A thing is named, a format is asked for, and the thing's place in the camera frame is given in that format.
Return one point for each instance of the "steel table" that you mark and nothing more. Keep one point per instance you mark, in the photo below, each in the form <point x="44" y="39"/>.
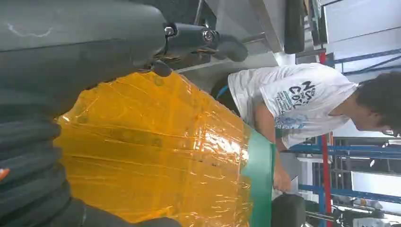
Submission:
<point x="250" y="18"/>

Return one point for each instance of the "yellow plastic sheet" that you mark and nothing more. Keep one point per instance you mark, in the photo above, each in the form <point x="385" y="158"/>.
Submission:
<point x="150" y="147"/>

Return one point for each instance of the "green table mat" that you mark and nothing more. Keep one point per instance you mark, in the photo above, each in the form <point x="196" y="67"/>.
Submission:
<point x="260" y="175"/>

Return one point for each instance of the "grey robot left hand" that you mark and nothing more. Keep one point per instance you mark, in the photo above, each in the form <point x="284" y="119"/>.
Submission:
<point x="69" y="47"/>

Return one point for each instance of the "person's right hand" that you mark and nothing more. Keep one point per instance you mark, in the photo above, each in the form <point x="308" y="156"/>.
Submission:
<point x="282" y="181"/>

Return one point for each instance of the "person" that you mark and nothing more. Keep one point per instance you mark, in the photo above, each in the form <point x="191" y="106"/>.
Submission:
<point x="297" y="100"/>

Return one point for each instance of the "blue red metal rack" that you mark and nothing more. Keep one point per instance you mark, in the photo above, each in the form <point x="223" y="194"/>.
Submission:
<point x="325" y="163"/>

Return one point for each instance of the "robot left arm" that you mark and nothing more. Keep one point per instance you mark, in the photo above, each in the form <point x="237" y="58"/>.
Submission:
<point x="28" y="163"/>

